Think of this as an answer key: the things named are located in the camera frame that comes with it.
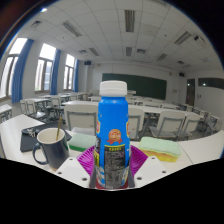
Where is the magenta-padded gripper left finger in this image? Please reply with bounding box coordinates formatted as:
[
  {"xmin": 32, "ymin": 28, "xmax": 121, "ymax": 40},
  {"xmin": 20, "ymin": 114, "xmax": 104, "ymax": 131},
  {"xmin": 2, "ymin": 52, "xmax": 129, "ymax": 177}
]
[{"xmin": 54, "ymin": 145, "xmax": 97, "ymax": 190}]

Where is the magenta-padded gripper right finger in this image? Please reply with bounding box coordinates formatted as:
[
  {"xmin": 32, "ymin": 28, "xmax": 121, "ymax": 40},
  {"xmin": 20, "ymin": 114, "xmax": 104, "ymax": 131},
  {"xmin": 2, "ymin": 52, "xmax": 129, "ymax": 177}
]
[{"xmin": 128, "ymin": 144, "xmax": 168, "ymax": 189}]

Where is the blue drink bottle white cap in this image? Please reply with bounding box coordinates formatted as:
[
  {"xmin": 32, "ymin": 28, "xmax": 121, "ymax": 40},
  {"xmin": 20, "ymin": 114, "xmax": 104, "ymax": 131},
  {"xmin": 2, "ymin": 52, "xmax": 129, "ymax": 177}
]
[{"xmin": 94, "ymin": 80, "xmax": 132, "ymax": 190}]

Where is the yellow sponge with green pad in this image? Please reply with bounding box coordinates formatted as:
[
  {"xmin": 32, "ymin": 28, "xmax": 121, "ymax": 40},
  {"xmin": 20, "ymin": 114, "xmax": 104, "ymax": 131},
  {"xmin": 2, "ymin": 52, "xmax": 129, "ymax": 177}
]
[{"xmin": 137, "ymin": 136, "xmax": 182, "ymax": 164}]

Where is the dark blue mug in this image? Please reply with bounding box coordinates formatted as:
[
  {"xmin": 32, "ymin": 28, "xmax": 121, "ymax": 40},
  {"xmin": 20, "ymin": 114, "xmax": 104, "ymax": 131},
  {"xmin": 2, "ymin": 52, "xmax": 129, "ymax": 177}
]
[{"xmin": 31, "ymin": 127, "xmax": 71, "ymax": 171}]

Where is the wooden stir stick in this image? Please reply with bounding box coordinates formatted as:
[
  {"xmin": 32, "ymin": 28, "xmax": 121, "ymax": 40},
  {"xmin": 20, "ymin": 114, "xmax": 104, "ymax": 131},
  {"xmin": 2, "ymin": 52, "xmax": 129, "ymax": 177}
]
[{"xmin": 55, "ymin": 116, "xmax": 63, "ymax": 141}]

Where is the group of classroom chairs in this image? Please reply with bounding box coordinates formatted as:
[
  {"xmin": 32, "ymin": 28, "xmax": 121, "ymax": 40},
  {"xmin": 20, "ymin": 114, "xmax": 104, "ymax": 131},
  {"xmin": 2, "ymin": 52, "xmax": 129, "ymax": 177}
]
[{"xmin": 19, "ymin": 94, "xmax": 223, "ymax": 142}]

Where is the black mat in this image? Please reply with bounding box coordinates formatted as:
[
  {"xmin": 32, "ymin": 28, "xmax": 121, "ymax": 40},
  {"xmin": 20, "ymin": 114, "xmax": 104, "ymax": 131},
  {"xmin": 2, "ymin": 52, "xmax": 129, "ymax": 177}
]
[{"xmin": 19, "ymin": 121, "xmax": 73, "ymax": 154}]

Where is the group of white classroom desks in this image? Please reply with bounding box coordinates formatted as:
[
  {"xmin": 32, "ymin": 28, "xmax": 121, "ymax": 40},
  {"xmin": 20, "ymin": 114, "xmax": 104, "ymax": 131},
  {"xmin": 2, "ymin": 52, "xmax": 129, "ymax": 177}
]
[{"xmin": 0, "ymin": 93, "xmax": 214, "ymax": 124}]

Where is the green blackboard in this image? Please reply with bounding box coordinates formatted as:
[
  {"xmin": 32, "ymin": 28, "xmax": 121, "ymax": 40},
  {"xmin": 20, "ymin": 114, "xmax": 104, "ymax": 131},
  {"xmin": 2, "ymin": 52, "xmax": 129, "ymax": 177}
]
[{"xmin": 101, "ymin": 72, "xmax": 168, "ymax": 101}]

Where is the dark brown door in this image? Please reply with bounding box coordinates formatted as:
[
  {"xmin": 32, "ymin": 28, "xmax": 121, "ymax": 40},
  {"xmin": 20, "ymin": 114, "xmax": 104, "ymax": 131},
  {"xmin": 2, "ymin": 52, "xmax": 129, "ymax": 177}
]
[{"xmin": 185, "ymin": 78, "xmax": 196, "ymax": 107}]

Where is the narrow blue curtain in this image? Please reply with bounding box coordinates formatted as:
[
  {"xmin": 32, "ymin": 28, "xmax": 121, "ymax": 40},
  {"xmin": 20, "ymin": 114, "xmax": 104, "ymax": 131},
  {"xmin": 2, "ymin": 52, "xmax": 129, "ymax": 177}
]
[{"xmin": 72, "ymin": 58, "xmax": 81, "ymax": 94}]

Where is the medium blue curtain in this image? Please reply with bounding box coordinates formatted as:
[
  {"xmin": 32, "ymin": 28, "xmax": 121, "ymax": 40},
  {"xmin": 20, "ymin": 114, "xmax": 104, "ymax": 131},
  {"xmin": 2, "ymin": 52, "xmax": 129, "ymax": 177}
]
[{"xmin": 49, "ymin": 48, "xmax": 62, "ymax": 96}]

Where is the dark transom window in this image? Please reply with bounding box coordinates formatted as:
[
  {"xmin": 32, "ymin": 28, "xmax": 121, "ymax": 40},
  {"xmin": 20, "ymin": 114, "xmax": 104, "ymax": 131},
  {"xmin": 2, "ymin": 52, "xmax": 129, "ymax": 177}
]
[{"xmin": 197, "ymin": 77, "xmax": 224, "ymax": 91}]

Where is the wide blue curtain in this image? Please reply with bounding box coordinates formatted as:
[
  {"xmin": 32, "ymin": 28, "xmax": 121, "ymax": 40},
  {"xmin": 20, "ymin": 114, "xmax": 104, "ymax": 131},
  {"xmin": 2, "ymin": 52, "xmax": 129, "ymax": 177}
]
[{"xmin": 11, "ymin": 38, "xmax": 35, "ymax": 105}]

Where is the group of ceiling lights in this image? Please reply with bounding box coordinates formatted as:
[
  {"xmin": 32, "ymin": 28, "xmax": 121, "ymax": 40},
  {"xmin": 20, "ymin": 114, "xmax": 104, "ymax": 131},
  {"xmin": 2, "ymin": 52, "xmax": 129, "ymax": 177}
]
[{"xmin": 29, "ymin": 0, "xmax": 208, "ymax": 66}]

